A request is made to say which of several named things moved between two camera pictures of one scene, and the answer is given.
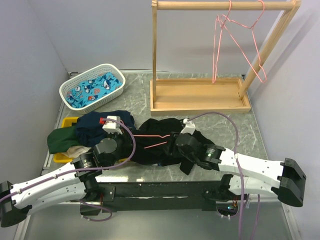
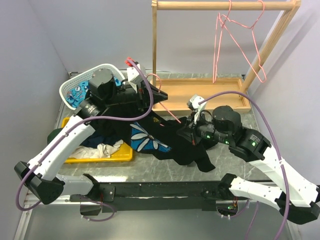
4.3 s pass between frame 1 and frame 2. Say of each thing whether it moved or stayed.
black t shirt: moved
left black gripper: moved
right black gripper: moved
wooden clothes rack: stayed
